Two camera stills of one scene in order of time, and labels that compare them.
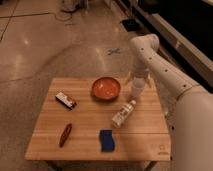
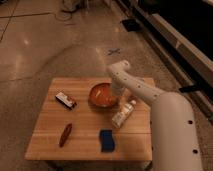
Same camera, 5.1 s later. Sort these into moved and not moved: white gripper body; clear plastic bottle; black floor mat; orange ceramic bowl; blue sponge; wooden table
Moved: white gripper body; orange ceramic bowl
Not moved: black floor mat; wooden table; blue sponge; clear plastic bottle
